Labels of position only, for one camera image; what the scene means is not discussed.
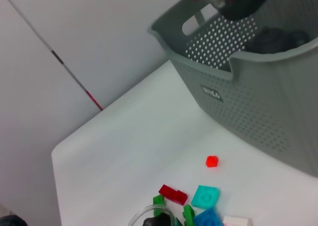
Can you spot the small red toy block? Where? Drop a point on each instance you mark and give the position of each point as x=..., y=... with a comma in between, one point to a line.
x=212, y=161

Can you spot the grey-green perforated storage bin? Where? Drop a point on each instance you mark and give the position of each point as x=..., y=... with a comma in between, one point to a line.
x=261, y=106

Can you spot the white toy brick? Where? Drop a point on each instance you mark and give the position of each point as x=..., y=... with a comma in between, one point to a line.
x=236, y=221

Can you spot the translucent green toy brick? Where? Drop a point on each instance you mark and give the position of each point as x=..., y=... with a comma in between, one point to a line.
x=188, y=212

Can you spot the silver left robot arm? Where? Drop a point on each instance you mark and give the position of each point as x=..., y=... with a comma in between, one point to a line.
x=243, y=2

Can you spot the glass teacup with black sleeve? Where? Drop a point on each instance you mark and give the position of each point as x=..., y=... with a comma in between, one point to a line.
x=156, y=221

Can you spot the teal square toy plate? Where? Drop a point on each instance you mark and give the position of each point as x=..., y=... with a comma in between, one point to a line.
x=205, y=196

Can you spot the red flat toy brick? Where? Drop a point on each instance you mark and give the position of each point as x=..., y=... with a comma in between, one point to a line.
x=174, y=193

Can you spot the blue square toy plate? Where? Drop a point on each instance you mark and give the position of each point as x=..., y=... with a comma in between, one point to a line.
x=208, y=218

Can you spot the dark clay teapot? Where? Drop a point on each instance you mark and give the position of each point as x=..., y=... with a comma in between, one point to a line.
x=273, y=41

